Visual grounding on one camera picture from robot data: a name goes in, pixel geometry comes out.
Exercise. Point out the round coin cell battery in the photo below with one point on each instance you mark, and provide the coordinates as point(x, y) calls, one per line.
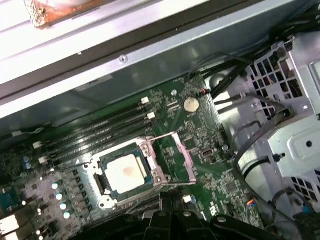
point(191, 104)

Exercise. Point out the silver square CPU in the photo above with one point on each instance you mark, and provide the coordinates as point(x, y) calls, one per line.
point(125, 172)

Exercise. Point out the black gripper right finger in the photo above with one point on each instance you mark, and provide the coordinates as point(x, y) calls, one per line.
point(187, 227)

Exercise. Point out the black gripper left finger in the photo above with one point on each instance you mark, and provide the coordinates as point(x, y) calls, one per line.
point(166, 225)

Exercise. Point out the RAM slot with black clips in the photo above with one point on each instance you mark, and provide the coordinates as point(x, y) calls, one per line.
point(93, 130)
point(105, 143)

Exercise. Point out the green motherboard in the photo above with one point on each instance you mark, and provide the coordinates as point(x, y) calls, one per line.
point(200, 140)

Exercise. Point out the silver metal drive cage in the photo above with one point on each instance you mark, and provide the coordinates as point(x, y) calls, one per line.
point(287, 150)

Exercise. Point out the RAM slot with white clips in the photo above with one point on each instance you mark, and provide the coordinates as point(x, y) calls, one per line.
point(97, 137)
point(91, 122)

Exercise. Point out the CPU socket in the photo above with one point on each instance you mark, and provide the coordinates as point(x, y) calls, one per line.
point(98, 181)

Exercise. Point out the black open PC case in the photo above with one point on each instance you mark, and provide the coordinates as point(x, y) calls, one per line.
point(175, 62)

